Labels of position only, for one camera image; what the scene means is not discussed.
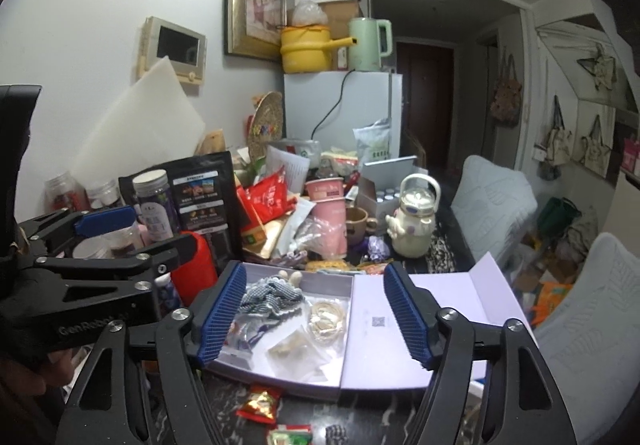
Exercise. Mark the gingham fabric bow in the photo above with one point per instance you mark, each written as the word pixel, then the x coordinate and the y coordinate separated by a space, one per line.
pixel 336 435

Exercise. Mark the yellow enamel pot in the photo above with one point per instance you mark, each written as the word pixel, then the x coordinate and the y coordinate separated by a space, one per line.
pixel 305 50

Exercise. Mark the brown mug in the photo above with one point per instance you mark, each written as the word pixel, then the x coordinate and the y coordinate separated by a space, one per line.
pixel 357 225

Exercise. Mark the clear printed packet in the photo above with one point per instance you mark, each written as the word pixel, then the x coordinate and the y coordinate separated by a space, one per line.
pixel 245 332

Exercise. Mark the gingham cloth doll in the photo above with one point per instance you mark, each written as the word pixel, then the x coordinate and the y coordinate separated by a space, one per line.
pixel 270 297

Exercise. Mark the red candy wrapper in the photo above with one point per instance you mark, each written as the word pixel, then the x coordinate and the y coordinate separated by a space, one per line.
pixel 260 402

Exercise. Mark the person's left hand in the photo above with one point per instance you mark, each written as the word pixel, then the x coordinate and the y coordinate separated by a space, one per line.
pixel 30 375

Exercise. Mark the carton of small bottles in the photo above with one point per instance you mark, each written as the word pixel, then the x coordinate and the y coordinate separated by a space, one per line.
pixel 377 202

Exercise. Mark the brown hanging bag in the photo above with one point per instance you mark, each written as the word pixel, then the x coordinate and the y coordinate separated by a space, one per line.
pixel 506 100

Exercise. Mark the clear plastic bag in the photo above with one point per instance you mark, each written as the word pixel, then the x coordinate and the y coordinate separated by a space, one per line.
pixel 295 350

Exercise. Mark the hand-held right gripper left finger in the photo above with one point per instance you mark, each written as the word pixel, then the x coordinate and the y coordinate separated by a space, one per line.
pixel 222 320

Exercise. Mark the red canister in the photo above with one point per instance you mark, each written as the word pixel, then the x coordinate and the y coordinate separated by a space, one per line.
pixel 200 265

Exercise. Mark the black printed pouch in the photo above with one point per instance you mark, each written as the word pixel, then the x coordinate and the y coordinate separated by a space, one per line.
pixel 200 195

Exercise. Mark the red snack bag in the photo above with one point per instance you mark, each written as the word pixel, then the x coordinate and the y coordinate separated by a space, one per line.
pixel 265 200

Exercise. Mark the cream ceramic teapot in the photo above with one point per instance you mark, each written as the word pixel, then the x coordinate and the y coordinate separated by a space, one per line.
pixel 412 225

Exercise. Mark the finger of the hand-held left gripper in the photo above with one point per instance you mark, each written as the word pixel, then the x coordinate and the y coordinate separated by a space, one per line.
pixel 150 260
pixel 105 220

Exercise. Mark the canvas tote bag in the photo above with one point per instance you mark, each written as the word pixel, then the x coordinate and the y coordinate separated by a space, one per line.
pixel 557 142
pixel 595 150

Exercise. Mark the wall intercom panel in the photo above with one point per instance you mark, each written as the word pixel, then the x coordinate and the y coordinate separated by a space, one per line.
pixel 175 47

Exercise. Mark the green electric kettle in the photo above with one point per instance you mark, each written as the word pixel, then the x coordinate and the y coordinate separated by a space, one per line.
pixel 365 45

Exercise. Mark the white gift box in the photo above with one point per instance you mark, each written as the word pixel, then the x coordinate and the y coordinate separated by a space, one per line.
pixel 390 350

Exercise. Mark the pink labelled cup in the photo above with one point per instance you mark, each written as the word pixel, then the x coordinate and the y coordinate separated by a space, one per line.
pixel 325 189

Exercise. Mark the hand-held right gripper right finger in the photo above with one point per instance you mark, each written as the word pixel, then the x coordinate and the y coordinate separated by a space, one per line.
pixel 407 320

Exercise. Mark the chair with white cover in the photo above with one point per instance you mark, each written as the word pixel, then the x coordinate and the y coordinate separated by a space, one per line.
pixel 595 335
pixel 492 210

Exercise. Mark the woven round plate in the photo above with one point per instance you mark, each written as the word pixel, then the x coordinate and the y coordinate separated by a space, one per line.
pixel 267 125

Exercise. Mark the brown cardboard box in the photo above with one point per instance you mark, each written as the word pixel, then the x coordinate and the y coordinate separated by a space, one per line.
pixel 340 17

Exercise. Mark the star-shaped hanging bag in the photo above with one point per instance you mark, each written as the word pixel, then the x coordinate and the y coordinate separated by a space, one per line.
pixel 597 67

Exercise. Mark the orange bag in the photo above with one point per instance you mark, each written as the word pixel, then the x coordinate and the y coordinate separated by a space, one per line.
pixel 550 300

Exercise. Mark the white foam board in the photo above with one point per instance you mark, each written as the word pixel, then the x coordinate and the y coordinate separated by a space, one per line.
pixel 150 125

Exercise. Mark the purple foil wrapper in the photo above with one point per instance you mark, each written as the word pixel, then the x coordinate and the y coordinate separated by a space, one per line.
pixel 377 247

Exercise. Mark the white small fridge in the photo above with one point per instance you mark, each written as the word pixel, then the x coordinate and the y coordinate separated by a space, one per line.
pixel 370 100

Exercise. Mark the pink tumbler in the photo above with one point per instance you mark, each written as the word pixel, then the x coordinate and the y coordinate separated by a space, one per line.
pixel 330 225

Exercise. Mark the green snack packet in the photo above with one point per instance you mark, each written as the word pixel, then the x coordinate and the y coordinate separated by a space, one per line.
pixel 290 436

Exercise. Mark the blue tablet tube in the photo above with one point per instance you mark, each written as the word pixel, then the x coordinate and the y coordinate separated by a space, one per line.
pixel 165 295

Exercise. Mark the grey box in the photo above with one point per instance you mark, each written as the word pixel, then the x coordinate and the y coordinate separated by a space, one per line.
pixel 390 167

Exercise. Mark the white paper sheet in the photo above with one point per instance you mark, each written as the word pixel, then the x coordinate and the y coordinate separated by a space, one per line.
pixel 290 167

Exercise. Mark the dark wooden door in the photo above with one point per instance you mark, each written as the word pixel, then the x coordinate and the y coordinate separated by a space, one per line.
pixel 425 100

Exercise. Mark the green and white bag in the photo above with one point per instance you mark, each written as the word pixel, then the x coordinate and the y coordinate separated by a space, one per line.
pixel 372 142

